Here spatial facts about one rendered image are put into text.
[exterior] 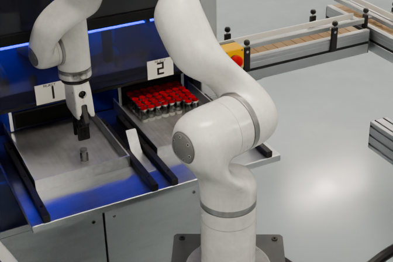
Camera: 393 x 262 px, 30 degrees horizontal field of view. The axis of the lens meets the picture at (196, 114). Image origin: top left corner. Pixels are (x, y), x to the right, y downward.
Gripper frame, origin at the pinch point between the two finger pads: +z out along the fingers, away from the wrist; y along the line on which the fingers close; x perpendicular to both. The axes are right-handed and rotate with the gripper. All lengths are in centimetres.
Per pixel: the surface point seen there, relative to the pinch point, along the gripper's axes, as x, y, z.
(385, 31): -123, 26, 5
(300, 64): -90, 30, 12
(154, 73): -29.5, 18.8, -2.2
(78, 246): 0, 19, 52
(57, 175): 9.5, -7.0, 7.3
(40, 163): 10.7, 5.9, 10.4
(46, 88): 3.4, 18.8, -5.0
